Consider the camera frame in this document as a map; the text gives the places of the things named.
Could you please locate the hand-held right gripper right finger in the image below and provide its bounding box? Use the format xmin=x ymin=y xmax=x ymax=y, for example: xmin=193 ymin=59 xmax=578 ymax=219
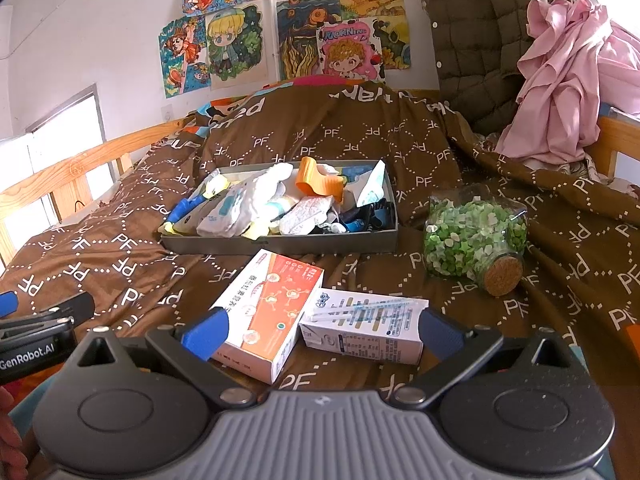
xmin=391 ymin=306 xmax=586 ymax=407

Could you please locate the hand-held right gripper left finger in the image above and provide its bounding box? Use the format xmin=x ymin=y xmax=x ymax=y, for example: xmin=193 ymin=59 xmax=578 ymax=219
xmin=55 ymin=307 xmax=257 ymax=407

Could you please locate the white printed baby cloth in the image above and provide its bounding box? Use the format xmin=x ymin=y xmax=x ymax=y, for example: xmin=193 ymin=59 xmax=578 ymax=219
xmin=196 ymin=179 xmax=282 ymax=239

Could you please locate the dark blue black cloth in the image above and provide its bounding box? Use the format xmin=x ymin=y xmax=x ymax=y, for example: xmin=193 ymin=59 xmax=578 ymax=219
xmin=334 ymin=199 xmax=399 ymax=235

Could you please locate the pale patterned cloth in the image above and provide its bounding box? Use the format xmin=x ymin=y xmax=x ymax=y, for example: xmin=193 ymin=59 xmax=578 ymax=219
xmin=279 ymin=196 xmax=334 ymax=235

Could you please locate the white teal packet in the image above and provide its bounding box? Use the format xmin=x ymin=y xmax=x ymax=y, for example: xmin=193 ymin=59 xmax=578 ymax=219
xmin=356 ymin=160 xmax=387 ymax=207

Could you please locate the orange plastic clip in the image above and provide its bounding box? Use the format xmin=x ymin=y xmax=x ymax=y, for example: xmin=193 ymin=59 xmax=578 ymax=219
xmin=295 ymin=156 xmax=347 ymax=204

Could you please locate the orange white medicine box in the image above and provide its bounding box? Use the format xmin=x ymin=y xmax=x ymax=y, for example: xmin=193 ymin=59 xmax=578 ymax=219
xmin=209 ymin=249 xmax=325 ymax=386

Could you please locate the white carton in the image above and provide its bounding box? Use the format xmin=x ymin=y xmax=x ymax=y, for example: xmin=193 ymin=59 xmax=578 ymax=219
xmin=299 ymin=288 xmax=430 ymax=365

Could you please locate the pink fleece clothing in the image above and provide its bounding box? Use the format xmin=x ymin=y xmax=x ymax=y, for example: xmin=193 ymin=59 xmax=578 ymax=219
xmin=0 ymin=387 xmax=31 ymax=480

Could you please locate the jar of green stars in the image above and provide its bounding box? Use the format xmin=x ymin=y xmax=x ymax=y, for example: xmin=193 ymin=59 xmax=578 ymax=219
xmin=423 ymin=185 xmax=529 ymax=297

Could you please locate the brown printed blanket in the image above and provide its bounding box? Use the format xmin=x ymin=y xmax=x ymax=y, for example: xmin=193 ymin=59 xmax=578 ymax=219
xmin=0 ymin=76 xmax=640 ymax=480

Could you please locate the orange haired girl poster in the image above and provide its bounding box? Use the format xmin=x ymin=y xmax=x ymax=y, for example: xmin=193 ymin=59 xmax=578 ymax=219
xmin=159 ymin=15 xmax=209 ymax=100

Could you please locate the pink cloth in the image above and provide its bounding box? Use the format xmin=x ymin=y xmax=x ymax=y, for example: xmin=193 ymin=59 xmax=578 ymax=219
xmin=494 ymin=0 xmax=640 ymax=167

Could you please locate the blond boy green poster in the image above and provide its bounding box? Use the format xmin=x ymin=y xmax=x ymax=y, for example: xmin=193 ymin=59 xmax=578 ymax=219
xmin=205 ymin=0 xmax=269 ymax=92

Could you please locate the dark dinosaur poster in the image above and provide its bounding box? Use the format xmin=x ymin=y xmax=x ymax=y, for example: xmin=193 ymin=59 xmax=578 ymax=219
xmin=372 ymin=17 xmax=413 ymax=71

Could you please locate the pink blond character poster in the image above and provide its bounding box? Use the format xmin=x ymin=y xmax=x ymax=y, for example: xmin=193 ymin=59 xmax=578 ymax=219
xmin=316 ymin=19 xmax=386 ymax=83

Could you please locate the brown puffer jacket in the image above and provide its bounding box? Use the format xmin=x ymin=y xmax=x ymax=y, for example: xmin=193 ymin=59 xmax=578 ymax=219
xmin=421 ymin=0 xmax=582 ymax=134

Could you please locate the seaweed fish poster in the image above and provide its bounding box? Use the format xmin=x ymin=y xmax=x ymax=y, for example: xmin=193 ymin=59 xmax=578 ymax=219
xmin=276 ymin=0 xmax=342 ymax=81

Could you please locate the yellow orange landscape poster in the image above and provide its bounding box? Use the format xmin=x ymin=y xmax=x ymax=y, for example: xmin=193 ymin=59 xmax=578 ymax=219
xmin=339 ymin=0 xmax=405 ymax=23

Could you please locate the wooden bed side rail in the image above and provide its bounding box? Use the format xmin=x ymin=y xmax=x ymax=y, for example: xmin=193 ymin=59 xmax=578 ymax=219
xmin=0 ymin=117 xmax=193 ymax=267

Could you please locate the wooden bed end rail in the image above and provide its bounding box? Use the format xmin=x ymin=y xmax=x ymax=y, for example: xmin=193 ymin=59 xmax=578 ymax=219
xmin=594 ymin=115 xmax=640 ymax=183

